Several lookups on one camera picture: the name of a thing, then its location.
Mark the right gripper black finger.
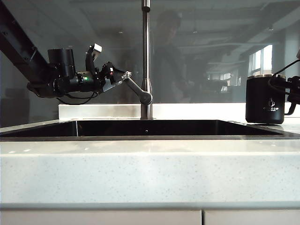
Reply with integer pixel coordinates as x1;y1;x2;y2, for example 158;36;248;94
287;76;300;89
288;90;300;103

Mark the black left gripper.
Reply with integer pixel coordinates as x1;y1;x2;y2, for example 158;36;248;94
92;60;132;93

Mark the grey steel faucet lever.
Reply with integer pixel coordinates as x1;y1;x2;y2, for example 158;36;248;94
123;74;153;105

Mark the black steel-rimmed mug with handle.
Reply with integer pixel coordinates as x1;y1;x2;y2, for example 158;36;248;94
245;74;296;124

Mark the stainless steel faucet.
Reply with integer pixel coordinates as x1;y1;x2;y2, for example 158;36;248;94
140;0;154;120

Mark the black undermount sink basin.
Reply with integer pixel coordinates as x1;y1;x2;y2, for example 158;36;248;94
0;119;285;141

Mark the white counter upstand ledge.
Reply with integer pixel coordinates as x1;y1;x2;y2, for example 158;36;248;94
58;102;300;120

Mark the narrow beige cabinet door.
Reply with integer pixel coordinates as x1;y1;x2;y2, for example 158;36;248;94
204;210;300;225

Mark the wide beige cabinet door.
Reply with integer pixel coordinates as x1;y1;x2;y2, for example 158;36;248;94
0;210;203;225

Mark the thin black looped gripper cable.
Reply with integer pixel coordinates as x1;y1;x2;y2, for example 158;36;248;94
269;60;300;94

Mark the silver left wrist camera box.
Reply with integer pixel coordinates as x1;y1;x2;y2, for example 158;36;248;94
86;43;103;62

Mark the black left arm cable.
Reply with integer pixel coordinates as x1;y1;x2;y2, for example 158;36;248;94
55;91;98;105

